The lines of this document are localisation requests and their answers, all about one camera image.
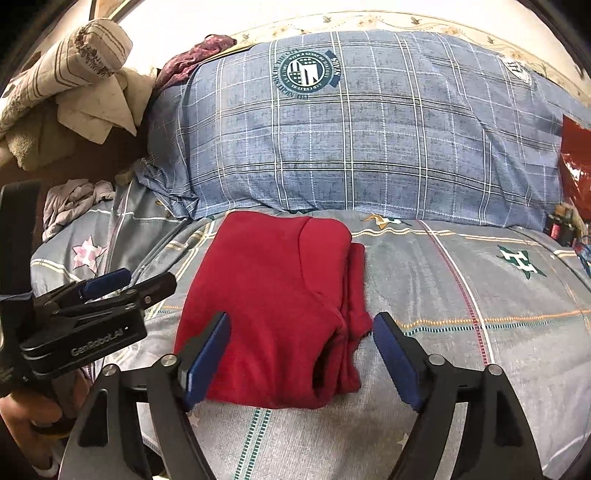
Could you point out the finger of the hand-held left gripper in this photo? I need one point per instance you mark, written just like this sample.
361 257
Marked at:
152 288
107 280

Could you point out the person's left hand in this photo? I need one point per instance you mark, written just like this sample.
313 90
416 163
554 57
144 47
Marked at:
23 420

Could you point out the blue plaid pillow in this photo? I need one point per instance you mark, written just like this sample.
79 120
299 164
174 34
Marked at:
369 152

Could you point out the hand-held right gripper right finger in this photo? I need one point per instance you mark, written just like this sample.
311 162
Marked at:
392 355

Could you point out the grey printed bed sheet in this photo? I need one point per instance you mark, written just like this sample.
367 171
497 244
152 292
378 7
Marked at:
461 300

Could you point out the red plastic bag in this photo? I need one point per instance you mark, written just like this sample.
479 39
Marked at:
575 157

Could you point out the maroon patterned cloth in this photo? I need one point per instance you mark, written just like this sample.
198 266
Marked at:
194 57

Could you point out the grey crumpled cloth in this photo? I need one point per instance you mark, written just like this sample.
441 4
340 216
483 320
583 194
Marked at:
69 198

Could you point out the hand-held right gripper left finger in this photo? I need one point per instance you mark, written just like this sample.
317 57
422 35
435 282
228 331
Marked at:
207 360

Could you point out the white crumpled cloth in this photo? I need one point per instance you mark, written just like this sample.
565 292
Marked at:
106 106

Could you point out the rolled quilted beige blanket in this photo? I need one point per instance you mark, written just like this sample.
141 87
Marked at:
69 60

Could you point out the red garment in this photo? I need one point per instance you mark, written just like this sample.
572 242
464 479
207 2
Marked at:
268 300

